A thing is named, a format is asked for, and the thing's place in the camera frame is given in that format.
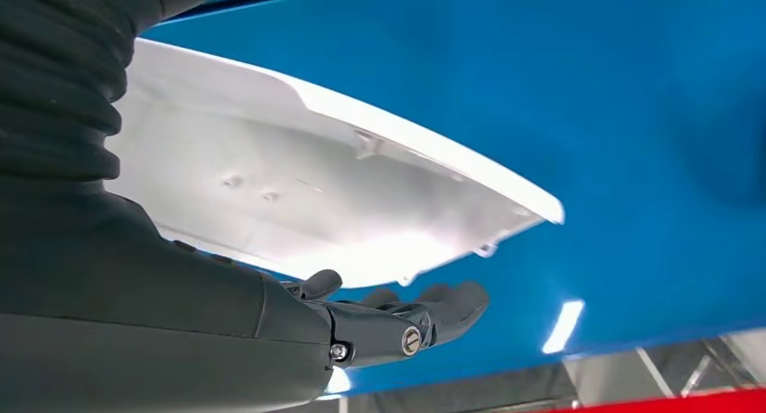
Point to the red barrier belt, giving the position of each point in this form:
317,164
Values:
688,404

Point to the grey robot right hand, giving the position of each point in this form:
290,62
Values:
149,326

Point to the blue steel shelf rack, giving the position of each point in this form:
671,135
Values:
598,129

